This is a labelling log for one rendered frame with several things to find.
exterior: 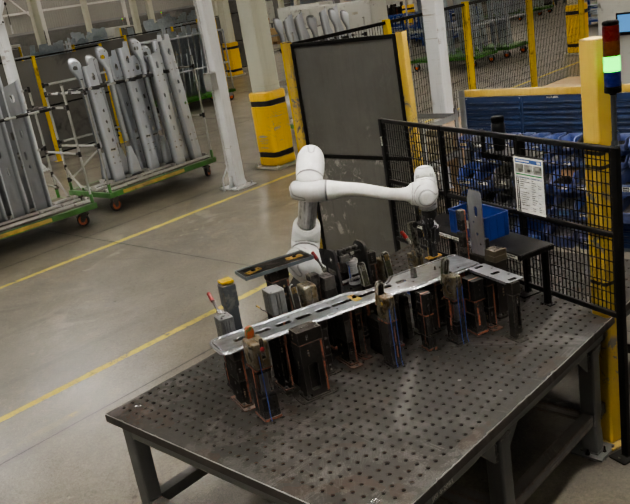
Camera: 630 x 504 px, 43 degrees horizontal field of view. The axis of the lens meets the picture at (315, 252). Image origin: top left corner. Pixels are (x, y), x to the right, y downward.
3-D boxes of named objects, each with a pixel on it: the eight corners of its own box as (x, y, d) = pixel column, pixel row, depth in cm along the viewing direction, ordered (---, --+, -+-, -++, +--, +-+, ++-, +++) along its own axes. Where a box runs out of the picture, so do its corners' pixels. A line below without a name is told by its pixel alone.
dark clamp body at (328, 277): (334, 353, 388) (322, 280, 376) (321, 344, 400) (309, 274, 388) (353, 346, 393) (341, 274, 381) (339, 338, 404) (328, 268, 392)
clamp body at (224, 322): (232, 394, 364) (217, 322, 353) (223, 385, 374) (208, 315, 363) (251, 386, 368) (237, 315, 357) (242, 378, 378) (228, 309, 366)
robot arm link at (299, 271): (301, 291, 439) (278, 272, 424) (303, 263, 449) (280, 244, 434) (326, 283, 431) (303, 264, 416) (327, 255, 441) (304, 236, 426)
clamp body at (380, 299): (392, 371, 361) (382, 301, 350) (378, 362, 371) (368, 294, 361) (409, 364, 365) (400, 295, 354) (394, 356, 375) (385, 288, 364)
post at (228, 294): (239, 371, 385) (221, 288, 371) (233, 366, 391) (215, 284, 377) (253, 366, 388) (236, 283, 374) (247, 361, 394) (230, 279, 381)
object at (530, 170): (547, 219, 389) (543, 158, 380) (515, 212, 409) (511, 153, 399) (550, 218, 390) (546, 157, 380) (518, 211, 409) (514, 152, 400)
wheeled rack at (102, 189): (114, 214, 1044) (81, 79, 988) (71, 209, 1109) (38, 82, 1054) (219, 174, 1176) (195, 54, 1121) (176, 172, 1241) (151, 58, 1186)
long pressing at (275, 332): (225, 359, 332) (224, 356, 332) (206, 342, 352) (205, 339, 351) (483, 265, 388) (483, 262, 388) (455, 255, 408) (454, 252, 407)
